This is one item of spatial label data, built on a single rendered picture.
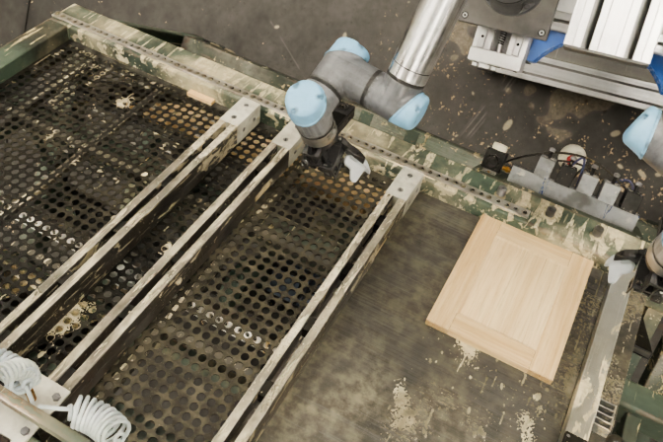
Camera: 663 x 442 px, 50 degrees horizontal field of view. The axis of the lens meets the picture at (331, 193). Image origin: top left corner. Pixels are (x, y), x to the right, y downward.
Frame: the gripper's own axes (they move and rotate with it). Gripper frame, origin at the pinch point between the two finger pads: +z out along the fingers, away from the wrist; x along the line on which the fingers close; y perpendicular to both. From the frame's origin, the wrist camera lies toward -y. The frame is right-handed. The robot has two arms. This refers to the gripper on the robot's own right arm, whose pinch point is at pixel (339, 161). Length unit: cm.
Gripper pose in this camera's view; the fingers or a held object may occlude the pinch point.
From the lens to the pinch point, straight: 161.7
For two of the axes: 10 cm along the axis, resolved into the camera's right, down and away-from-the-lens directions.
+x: 9.1, 3.0, -2.9
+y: -3.8, 8.9, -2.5
